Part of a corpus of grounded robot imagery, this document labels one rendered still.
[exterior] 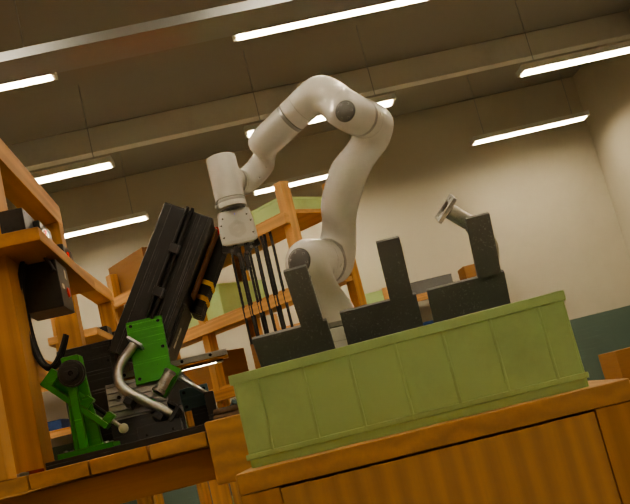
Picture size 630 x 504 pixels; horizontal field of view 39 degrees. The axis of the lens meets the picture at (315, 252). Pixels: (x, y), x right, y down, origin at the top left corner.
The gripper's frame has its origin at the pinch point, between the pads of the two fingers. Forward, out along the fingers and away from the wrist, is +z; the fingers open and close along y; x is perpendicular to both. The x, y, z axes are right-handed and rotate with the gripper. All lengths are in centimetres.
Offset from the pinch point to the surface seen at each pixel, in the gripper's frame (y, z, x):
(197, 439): -21, 44, -26
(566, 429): 42, 57, -94
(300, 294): 6, 22, -75
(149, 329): -33, 7, 39
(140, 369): -37, 19, 36
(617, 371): 347, 75, 594
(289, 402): -1, 41, -79
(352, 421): 9, 47, -82
